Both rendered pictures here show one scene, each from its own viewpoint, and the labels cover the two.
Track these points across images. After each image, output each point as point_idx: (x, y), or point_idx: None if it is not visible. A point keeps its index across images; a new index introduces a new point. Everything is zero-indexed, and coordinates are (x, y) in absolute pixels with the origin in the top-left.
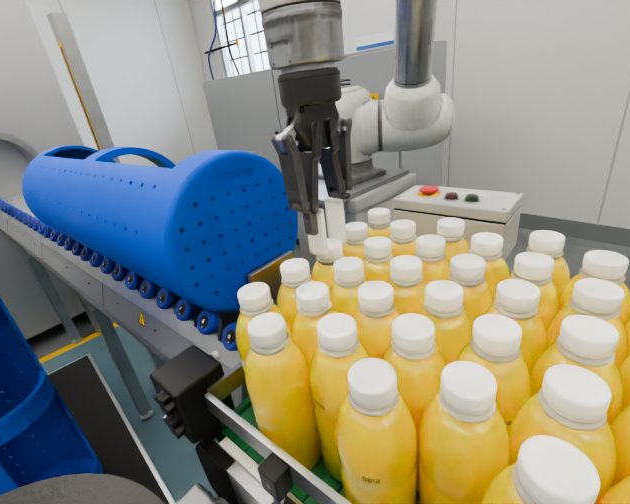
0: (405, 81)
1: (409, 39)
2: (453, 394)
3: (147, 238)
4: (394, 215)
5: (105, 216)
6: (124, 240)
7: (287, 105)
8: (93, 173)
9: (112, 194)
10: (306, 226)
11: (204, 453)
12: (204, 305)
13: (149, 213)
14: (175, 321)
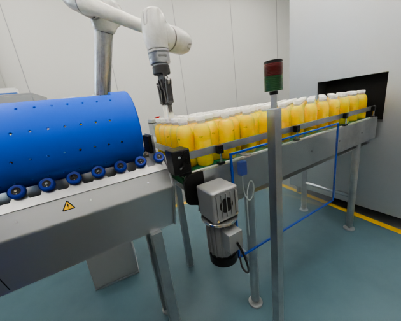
0: (104, 94)
1: (105, 78)
2: (232, 111)
3: (121, 119)
4: (153, 125)
5: (63, 123)
6: (94, 129)
7: (163, 72)
8: (8, 108)
9: (65, 110)
10: (170, 109)
11: (191, 177)
12: (143, 149)
13: (118, 108)
14: (112, 179)
